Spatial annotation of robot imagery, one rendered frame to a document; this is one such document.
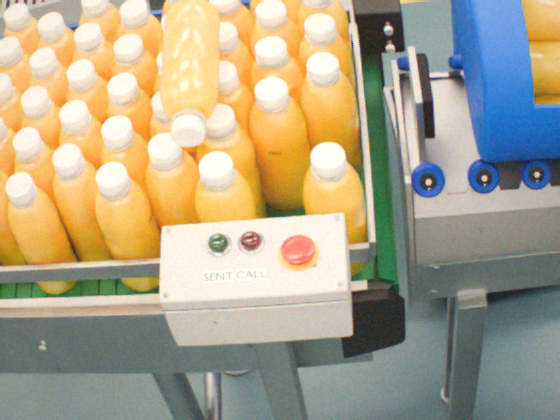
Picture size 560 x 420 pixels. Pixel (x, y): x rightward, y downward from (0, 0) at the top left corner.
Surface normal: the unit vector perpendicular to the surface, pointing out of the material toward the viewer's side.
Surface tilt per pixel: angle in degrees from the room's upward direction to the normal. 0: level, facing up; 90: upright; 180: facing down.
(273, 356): 90
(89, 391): 0
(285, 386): 90
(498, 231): 70
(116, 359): 90
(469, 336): 90
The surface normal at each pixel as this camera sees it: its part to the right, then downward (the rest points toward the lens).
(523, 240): -0.03, 0.57
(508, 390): -0.11, -0.58
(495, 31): -0.08, -0.02
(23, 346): 0.01, 0.81
